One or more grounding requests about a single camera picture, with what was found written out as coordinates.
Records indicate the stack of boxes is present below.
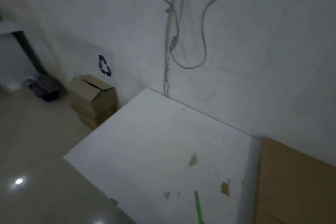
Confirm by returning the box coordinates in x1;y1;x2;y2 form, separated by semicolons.
72;100;117;122

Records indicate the green handled knife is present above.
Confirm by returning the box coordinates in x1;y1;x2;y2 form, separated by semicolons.
194;191;205;224

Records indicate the small low cardboard box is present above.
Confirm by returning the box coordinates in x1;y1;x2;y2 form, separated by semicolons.
254;137;336;224

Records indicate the white table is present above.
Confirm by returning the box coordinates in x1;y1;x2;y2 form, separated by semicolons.
63;87;263;224

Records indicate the white recycling symbol sign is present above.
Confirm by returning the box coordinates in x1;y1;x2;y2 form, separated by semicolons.
86;44;116;83

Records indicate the brown tape scrap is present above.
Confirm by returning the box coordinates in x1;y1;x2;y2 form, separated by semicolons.
220;181;230;197

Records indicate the blue round object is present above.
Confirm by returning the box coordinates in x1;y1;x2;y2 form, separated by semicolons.
39;91;60;102

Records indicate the striped cloth bag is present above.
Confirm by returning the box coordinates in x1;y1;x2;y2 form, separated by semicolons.
29;75;61;97

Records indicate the white wall cable conduit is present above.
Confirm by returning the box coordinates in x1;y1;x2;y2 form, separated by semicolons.
162;0;183;97

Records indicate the grey looped wall cable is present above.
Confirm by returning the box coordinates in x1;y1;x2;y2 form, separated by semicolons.
170;0;246;70

